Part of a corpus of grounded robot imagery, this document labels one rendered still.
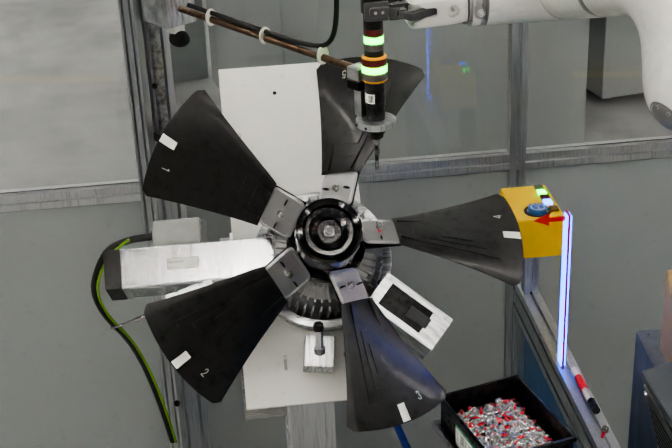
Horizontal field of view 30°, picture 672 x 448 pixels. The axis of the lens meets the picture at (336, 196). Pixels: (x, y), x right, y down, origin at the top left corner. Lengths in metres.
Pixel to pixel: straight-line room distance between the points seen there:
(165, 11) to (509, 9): 0.77
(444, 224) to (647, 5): 0.68
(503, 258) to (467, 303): 0.96
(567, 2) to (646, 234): 1.39
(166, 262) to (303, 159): 0.37
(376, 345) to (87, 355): 1.16
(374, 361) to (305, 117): 0.59
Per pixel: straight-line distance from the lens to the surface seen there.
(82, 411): 3.29
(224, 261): 2.35
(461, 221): 2.31
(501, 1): 2.10
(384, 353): 2.22
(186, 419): 3.13
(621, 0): 1.82
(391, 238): 2.24
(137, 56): 2.69
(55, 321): 3.16
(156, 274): 2.35
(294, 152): 2.52
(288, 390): 2.43
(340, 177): 2.28
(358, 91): 2.16
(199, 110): 2.26
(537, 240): 2.59
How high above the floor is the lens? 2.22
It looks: 25 degrees down
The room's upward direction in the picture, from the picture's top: 3 degrees counter-clockwise
